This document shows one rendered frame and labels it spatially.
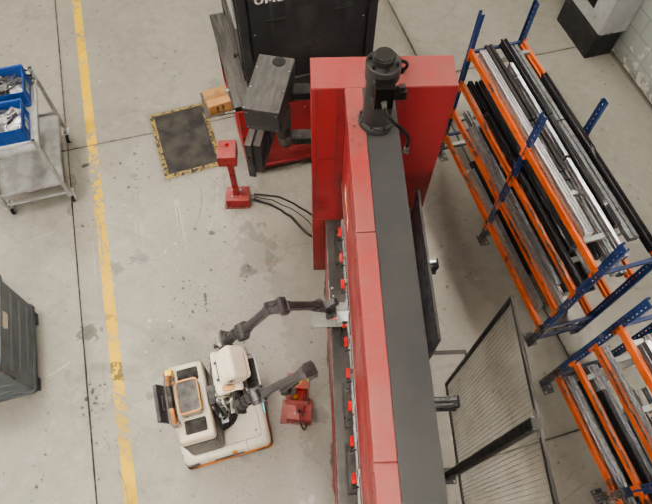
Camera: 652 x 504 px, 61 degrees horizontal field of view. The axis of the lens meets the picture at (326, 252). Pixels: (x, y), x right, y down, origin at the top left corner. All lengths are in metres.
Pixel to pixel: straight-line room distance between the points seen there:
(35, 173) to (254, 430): 3.21
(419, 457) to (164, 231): 3.82
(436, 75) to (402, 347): 1.67
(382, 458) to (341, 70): 2.13
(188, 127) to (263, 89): 2.57
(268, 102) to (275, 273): 1.97
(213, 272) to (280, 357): 1.04
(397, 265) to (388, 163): 0.60
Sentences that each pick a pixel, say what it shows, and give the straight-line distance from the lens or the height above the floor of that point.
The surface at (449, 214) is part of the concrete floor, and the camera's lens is 5.64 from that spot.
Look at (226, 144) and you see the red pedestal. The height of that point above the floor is 0.83.
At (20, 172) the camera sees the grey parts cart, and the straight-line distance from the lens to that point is 6.05.
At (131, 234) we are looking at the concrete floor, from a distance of 5.66.
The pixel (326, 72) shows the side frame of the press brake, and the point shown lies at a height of 2.30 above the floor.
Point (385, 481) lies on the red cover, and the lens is 2.37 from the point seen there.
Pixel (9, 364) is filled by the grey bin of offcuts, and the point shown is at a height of 0.55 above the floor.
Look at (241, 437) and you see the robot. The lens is 4.47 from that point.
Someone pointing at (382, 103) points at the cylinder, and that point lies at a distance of 2.82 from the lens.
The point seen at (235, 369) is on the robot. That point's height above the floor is 1.38.
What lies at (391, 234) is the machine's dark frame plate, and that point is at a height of 2.30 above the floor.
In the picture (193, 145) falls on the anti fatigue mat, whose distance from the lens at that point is 6.11.
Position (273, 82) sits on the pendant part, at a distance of 3.84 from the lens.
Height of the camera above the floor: 4.64
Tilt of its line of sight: 62 degrees down
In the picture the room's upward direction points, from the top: 2 degrees clockwise
